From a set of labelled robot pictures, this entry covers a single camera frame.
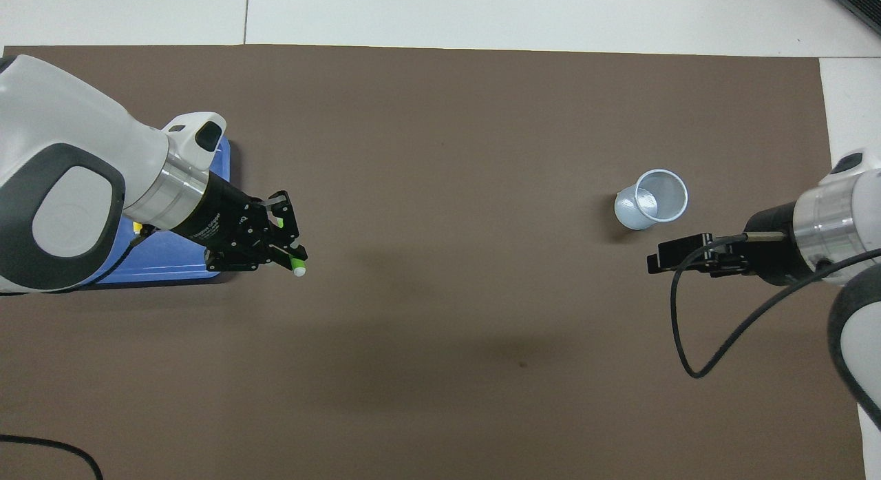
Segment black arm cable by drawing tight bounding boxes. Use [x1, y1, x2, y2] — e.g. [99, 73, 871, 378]
[671, 232, 881, 379]
[0, 229, 149, 480]

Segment translucent plastic cup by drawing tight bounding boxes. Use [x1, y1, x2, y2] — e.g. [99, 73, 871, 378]
[614, 169, 689, 231]

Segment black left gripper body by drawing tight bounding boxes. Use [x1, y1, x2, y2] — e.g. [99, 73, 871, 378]
[167, 174, 276, 273]

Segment green marker pen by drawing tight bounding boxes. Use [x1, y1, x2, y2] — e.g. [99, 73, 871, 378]
[275, 217, 308, 278]

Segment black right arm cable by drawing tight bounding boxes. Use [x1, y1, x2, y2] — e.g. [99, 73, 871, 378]
[671, 232, 881, 379]

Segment grey ribbed device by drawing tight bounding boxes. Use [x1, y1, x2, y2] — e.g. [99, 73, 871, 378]
[833, 0, 881, 34]

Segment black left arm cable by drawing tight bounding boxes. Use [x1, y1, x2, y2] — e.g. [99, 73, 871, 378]
[0, 229, 149, 480]

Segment blue plastic tray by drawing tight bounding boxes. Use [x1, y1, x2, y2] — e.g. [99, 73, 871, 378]
[83, 137, 231, 286]

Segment brown table mat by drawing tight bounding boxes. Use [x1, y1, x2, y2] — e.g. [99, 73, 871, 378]
[0, 45, 867, 480]

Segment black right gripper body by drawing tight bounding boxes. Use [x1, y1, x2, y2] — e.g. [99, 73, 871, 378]
[709, 202, 806, 288]

